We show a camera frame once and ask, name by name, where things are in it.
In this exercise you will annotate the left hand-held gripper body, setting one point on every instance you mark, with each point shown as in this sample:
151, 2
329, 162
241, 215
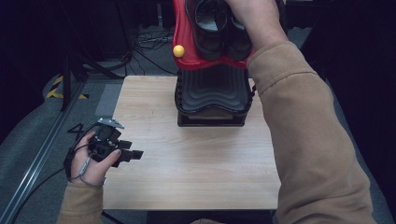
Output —
104, 143

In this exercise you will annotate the black ribbed shoe rack tray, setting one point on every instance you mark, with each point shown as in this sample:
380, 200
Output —
214, 90

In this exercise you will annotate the red and black toy machine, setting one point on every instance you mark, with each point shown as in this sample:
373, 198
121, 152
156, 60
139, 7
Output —
186, 34

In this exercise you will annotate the black leather shoe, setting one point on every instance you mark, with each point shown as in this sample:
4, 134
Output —
238, 43
208, 37

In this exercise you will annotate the person's left hand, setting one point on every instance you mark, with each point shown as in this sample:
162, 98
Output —
90, 169

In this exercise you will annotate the person's right hand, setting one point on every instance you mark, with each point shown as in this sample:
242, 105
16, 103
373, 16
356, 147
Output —
261, 21

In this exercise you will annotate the black metal stand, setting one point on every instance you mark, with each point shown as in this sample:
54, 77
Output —
66, 84

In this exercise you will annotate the yellow and black floor tape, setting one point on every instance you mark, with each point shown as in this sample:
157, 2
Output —
53, 92

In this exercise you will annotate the black base box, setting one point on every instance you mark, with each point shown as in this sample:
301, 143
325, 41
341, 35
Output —
211, 120

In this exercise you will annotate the yellow round knob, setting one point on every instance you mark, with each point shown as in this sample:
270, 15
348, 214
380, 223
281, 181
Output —
178, 51

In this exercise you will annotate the metal floor rail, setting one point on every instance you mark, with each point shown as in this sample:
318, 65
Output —
37, 161

